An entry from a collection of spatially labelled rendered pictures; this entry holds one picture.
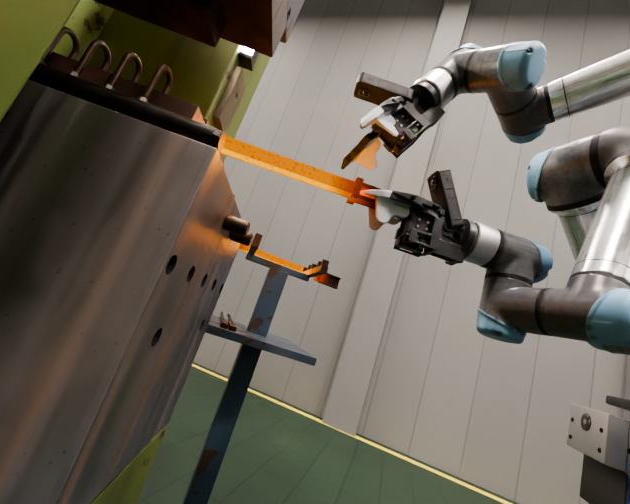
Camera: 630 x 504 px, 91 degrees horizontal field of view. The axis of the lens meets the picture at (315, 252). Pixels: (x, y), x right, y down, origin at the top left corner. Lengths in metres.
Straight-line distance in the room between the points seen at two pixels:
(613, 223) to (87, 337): 0.72
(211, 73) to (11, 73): 0.59
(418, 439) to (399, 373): 0.53
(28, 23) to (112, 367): 0.36
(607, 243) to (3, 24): 0.78
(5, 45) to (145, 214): 0.20
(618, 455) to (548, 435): 2.50
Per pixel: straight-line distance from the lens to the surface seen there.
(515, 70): 0.69
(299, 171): 0.56
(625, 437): 0.88
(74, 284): 0.41
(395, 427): 3.17
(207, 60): 1.02
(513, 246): 0.64
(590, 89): 0.78
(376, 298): 3.00
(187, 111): 0.49
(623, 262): 0.62
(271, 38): 0.77
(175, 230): 0.38
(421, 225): 0.57
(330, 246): 3.35
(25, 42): 0.48
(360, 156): 0.68
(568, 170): 0.85
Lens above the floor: 0.75
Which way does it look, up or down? 13 degrees up
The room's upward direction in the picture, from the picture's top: 19 degrees clockwise
